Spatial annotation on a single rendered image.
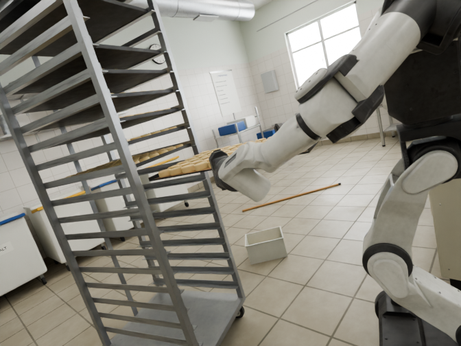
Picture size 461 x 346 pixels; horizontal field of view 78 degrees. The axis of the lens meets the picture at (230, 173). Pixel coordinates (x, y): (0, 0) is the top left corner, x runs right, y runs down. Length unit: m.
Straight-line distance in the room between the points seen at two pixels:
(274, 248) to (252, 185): 1.60
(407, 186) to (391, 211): 0.11
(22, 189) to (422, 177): 3.89
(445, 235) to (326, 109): 1.24
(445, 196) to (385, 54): 1.10
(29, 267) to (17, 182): 1.07
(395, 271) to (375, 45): 0.69
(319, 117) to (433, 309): 0.82
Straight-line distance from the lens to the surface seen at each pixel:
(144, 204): 1.12
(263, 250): 2.25
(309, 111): 0.56
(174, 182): 1.58
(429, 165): 0.93
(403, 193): 0.96
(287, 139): 0.58
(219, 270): 1.70
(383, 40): 0.62
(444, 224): 1.68
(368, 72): 0.58
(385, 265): 1.04
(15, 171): 4.11
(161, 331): 1.77
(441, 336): 1.42
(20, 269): 3.52
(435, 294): 1.16
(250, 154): 0.62
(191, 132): 1.44
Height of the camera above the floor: 1.14
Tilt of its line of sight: 11 degrees down
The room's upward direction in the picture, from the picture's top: 16 degrees counter-clockwise
